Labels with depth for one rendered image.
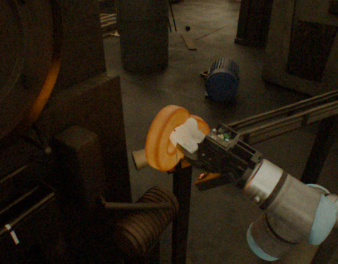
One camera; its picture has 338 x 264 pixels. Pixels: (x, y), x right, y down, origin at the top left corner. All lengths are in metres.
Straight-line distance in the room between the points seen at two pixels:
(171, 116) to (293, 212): 0.30
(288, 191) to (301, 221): 0.06
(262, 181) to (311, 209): 0.10
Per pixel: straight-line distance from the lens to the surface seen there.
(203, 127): 0.84
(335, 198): 0.73
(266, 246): 0.67
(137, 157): 0.81
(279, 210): 0.57
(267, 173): 0.56
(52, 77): 0.60
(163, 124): 0.58
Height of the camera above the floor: 1.20
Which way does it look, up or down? 33 degrees down
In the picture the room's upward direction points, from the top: straight up
